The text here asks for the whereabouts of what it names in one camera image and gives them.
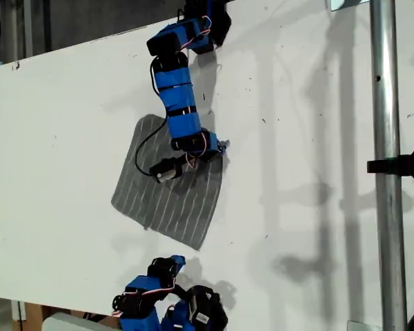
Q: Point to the wooden table leg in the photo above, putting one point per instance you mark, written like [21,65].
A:
[31,317]

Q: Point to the metal bracket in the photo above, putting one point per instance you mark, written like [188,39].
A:
[343,3]

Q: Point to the steel post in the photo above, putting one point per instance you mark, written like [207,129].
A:
[386,103]

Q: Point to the grey striped towel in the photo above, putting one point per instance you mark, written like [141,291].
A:
[179,207]

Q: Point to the black camera box on stalk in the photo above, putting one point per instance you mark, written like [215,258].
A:
[165,171]
[207,307]

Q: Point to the white box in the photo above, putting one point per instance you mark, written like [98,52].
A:
[72,324]

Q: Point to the black clamp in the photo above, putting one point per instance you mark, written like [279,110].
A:
[400,165]

